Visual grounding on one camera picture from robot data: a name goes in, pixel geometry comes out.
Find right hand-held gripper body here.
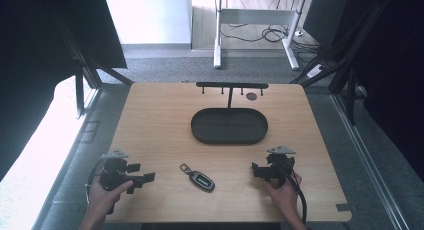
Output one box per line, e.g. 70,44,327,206
265,145,297,188

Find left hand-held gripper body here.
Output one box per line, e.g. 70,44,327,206
99,149,135,193

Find white desk frame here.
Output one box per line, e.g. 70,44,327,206
212,0,307,71

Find silver metal floor rail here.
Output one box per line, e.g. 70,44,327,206
331,92,403,230

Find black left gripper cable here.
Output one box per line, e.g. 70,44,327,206
85,157,108,205

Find black floor cables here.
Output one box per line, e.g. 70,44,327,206
220,22,323,63

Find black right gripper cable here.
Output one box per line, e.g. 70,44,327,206
278,163,308,225

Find dark curtain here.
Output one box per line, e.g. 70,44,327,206
301,0,424,183
0,0,128,183

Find person's left hand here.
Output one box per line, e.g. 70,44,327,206
86,179,135,218

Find person's right hand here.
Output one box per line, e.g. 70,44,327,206
264,171,303,218

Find black car key with ring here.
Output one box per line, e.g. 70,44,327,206
179,162,216,194

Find black key rack with tray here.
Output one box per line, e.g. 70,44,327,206
190,81,270,146

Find white power strip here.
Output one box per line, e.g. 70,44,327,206
305,63,327,80

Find black metal frame strut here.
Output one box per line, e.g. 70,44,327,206
54,9,135,119
289,0,398,126

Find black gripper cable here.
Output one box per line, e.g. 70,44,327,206
278,163,308,225
85,157,108,205

